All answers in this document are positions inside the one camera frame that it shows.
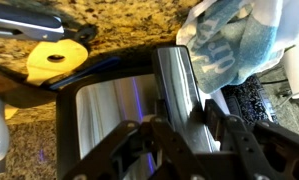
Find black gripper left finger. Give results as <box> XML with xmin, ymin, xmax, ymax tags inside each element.
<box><xmin>62</xmin><ymin>99</ymin><xmax>210</xmax><ymax>180</ymax></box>

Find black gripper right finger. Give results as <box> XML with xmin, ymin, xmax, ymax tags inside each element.
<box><xmin>203</xmin><ymin>98</ymin><xmax>299</xmax><ymax>180</ymax></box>

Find blue and white dish towel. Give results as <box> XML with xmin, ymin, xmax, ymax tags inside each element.
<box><xmin>175</xmin><ymin>0</ymin><xmax>299</xmax><ymax>95</ymax></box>

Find dark wooden spatula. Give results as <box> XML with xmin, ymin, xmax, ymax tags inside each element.
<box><xmin>0</xmin><ymin>63</ymin><xmax>58</xmax><ymax>109</ymax></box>

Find black and steel tongs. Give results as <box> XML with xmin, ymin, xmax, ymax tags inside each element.
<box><xmin>0</xmin><ymin>1</ymin><xmax>98</xmax><ymax>44</ymax></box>

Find blue utensil handle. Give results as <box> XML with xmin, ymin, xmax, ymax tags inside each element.
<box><xmin>48</xmin><ymin>55</ymin><xmax>122</xmax><ymax>91</ymax></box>

